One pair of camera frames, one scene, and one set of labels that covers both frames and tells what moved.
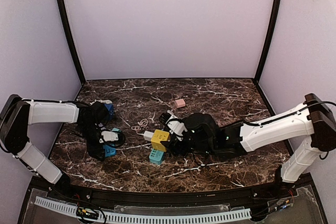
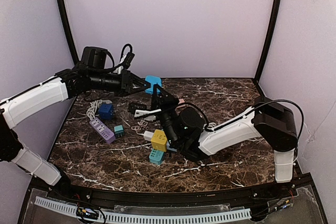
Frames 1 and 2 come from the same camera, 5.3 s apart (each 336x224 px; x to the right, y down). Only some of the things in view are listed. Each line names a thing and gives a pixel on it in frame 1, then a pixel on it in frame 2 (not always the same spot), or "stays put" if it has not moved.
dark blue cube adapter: (110, 107) stays put
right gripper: (172, 142) → (163, 106)
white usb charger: (148, 135) stays put
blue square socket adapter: (109, 151) → (153, 80)
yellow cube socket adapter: (158, 136) stays put
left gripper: (97, 146) → (126, 83)
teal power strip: (157, 157) stays put
